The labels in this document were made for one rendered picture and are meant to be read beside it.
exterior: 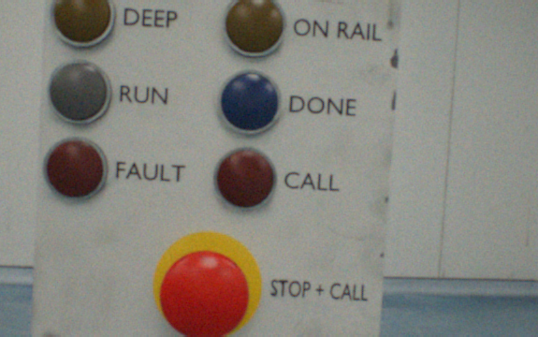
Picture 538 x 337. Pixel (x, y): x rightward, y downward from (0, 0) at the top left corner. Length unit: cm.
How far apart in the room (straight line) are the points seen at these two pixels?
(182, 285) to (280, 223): 6
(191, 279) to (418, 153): 416
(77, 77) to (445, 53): 426
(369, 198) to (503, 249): 445
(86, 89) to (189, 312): 11
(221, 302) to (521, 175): 451
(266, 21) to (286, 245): 11
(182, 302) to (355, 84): 13
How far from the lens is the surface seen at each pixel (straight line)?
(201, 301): 29
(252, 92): 30
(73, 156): 31
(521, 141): 475
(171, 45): 31
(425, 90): 444
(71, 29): 32
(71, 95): 31
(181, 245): 31
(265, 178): 30
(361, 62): 31
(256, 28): 30
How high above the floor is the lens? 96
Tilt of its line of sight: 3 degrees down
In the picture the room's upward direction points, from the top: 3 degrees clockwise
